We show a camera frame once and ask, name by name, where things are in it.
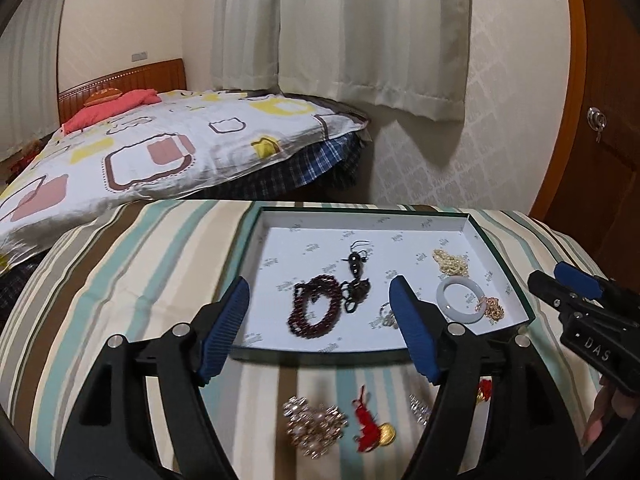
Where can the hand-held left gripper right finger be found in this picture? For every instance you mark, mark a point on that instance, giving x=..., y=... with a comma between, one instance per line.
x=412, y=325

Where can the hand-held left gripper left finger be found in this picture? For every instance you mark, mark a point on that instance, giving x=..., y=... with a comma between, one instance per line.
x=222, y=330

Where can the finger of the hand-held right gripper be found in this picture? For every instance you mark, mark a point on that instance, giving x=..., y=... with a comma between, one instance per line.
x=547, y=291
x=577, y=280

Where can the white jade bangle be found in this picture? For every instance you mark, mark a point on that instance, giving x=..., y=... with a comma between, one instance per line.
x=442, y=301

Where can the dark green shallow box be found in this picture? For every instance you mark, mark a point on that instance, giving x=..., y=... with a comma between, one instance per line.
x=310, y=250

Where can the person's right hand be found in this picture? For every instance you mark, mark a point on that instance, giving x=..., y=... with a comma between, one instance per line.
x=607, y=405

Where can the silver rhinestone clip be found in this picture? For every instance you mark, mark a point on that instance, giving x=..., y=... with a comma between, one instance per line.
x=420, y=407

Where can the striped tablecloth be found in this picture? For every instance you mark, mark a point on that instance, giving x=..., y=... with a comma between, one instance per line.
x=140, y=285

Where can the red flower gold brooch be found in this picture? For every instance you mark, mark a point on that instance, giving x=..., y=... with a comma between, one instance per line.
x=484, y=392

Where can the red tassel gold charm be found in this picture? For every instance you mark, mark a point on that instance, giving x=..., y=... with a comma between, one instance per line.
x=370, y=430

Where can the pearl heart brooch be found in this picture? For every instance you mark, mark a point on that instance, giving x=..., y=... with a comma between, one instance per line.
x=315, y=422

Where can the metal door lock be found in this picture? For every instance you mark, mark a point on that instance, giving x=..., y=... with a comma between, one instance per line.
x=596, y=121

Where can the bed with patterned quilt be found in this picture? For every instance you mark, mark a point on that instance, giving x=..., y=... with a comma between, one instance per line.
x=200, y=140

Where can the brown wooden door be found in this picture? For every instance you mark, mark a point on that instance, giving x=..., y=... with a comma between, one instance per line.
x=610, y=60

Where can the pink pillow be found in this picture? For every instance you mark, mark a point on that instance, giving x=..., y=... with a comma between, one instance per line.
x=115, y=107

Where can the wooden headboard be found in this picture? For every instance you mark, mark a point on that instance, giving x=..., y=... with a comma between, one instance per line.
x=160, y=77

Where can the orange round cushion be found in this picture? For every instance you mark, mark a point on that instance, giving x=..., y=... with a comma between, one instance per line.
x=102, y=96

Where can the white curtain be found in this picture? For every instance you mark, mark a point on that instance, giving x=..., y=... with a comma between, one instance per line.
x=375, y=35
x=35, y=60
x=245, y=25

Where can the white wall socket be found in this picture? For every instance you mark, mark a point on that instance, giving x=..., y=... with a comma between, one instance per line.
x=139, y=56

